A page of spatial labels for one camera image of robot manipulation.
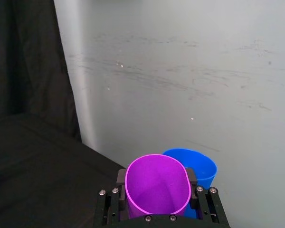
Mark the black table cloth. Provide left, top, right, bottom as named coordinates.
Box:
left=0, top=0, right=128, bottom=228

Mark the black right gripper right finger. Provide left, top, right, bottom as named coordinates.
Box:
left=185, top=167, right=230, bottom=228

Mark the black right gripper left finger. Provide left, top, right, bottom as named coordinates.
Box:
left=92, top=168, right=129, bottom=228

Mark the purple plastic cup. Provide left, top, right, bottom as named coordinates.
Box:
left=124, top=154, right=192, bottom=219

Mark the blue plastic cup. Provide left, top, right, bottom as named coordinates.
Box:
left=161, top=148, right=218, bottom=219

